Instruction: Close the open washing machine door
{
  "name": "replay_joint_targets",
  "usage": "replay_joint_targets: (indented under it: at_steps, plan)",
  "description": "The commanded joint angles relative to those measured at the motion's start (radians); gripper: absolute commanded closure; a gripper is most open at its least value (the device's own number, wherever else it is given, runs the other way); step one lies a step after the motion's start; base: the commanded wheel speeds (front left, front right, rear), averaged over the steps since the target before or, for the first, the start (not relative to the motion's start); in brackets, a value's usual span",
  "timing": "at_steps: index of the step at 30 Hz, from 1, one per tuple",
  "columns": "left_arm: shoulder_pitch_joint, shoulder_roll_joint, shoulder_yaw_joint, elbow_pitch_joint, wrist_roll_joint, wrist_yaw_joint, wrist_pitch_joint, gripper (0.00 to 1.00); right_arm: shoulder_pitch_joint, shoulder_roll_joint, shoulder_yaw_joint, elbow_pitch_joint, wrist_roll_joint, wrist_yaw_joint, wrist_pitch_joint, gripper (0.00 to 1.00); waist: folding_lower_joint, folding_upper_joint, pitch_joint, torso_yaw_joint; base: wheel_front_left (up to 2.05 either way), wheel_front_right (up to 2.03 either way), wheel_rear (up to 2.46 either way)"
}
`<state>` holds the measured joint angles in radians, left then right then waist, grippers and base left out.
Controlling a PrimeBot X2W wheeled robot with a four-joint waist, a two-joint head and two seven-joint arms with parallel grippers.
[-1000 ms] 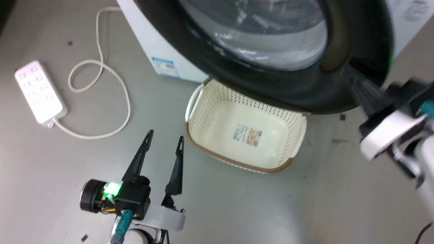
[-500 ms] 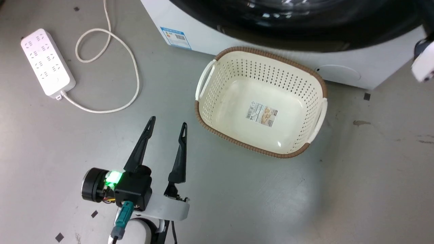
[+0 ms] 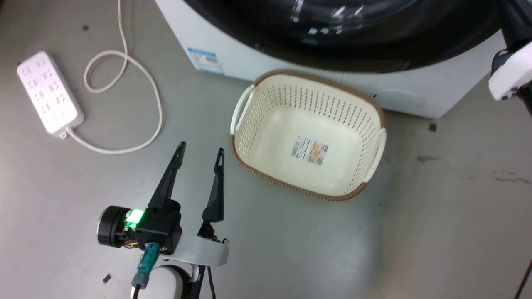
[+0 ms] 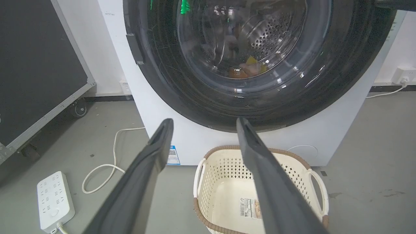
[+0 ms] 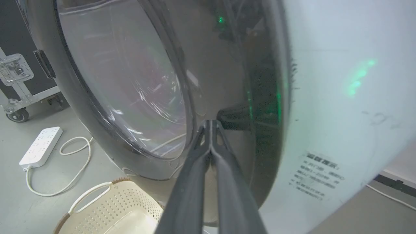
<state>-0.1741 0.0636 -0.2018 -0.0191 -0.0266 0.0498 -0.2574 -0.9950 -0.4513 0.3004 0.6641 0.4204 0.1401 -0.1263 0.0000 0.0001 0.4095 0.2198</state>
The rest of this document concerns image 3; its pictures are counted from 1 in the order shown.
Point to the white power strip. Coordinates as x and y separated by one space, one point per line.
48 93

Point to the white washing machine body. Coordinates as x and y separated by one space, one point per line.
249 54

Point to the black round washing machine door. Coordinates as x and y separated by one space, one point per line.
353 37

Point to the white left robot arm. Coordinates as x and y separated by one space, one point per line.
166 284

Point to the black and grey left gripper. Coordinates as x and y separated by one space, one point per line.
160 228

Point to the blue energy label sticker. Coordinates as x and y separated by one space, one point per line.
205 61

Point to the small black floor scrap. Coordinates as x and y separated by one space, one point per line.
107 278

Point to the barcode label sticker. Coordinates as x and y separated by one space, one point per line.
310 150

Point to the cream laundry basket brown rim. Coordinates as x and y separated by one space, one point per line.
307 124

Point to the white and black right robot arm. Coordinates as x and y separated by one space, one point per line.
513 72

